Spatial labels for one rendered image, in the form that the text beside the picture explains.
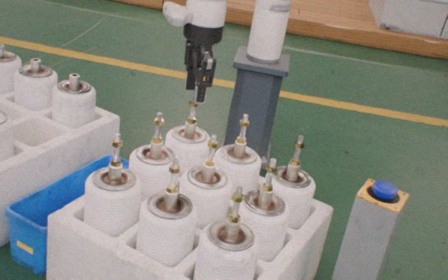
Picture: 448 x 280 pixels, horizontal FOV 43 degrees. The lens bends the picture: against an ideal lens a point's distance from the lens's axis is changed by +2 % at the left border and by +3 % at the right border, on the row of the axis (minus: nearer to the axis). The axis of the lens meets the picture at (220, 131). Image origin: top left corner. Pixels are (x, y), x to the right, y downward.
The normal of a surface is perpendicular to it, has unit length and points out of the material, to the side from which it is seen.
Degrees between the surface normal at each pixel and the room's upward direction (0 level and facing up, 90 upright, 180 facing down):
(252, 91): 90
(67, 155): 90
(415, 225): 0
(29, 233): 92
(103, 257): 90
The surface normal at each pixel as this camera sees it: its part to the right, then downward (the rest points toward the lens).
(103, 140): 0.85, 0.34
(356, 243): -0.51, 0.32
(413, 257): 0.15, -0.88
